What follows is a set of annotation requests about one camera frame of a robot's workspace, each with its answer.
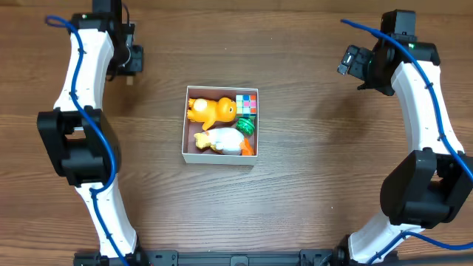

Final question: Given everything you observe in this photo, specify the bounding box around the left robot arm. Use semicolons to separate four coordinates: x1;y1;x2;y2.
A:
37;0;149;265

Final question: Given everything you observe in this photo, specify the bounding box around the green round plastic toy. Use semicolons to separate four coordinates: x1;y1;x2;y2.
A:
236;117;256;136

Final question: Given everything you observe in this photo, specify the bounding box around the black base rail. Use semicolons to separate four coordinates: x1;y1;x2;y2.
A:
72;249;473;266

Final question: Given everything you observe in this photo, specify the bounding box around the white duck plush toy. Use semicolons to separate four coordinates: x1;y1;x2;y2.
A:
194;127;254;156

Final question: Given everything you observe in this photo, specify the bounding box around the white box pink interior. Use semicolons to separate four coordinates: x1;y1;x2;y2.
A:
181;86;259;166

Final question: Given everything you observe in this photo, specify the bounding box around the orange dinosaur toy figure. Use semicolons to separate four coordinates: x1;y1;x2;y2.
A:
186;98;237;131

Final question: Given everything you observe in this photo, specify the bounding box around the multicolour puzzle cube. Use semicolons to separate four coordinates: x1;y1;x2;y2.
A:
235;95;257;119

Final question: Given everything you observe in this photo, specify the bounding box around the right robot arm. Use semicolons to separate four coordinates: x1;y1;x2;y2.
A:
332;10;472;265

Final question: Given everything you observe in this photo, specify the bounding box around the right blue cable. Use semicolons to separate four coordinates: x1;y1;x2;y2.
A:
339;18;473;265

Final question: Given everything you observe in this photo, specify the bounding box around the white wooden rattle drum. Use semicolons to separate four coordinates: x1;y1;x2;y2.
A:
126;76;134;86

